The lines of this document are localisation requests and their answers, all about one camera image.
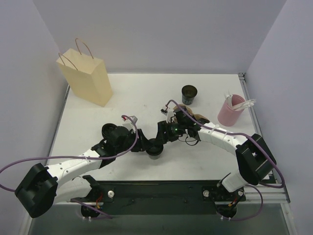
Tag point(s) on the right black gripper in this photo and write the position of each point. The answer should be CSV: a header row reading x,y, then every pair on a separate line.
x,y
162,132

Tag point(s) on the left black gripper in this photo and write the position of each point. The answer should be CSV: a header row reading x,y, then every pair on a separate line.
x,y
141,139

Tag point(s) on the black cup lid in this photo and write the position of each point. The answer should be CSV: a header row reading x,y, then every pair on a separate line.
x,y
155,148

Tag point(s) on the dark translucent cup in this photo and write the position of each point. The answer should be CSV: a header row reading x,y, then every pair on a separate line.
x,y
188,93
154,156

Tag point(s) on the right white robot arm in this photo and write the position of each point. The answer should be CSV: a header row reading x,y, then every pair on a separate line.
x,y
254,159

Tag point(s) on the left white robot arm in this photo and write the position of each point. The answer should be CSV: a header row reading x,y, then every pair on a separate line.
x,y
38,189

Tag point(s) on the stack of black cup lids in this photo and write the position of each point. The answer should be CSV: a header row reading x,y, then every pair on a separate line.
x,y
107,129

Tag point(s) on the brown cardboard cup carrier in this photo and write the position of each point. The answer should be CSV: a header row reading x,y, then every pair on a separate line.
x,y
180,117

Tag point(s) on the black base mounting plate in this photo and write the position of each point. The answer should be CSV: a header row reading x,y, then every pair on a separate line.
x,y
189,197

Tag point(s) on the pink cylindrical utensil holder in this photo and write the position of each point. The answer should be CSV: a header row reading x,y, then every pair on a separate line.
x,y
227,115

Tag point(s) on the white plastic cutlery piece upright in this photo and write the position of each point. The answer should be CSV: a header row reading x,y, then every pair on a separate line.
x,y
228,98

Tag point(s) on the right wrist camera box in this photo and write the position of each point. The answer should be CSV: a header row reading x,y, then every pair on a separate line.
x,y
169,114

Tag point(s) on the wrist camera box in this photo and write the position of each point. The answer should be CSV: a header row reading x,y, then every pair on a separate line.
x,y
169,114
130,122

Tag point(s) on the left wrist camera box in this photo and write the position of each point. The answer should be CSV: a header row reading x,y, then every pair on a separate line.
x,y
130,122

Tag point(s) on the beige paper bag with handles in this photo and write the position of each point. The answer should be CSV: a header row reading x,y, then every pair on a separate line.
x,y
86,75

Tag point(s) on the aluminium frame rail front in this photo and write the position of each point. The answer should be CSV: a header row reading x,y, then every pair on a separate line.
x,y
266,193

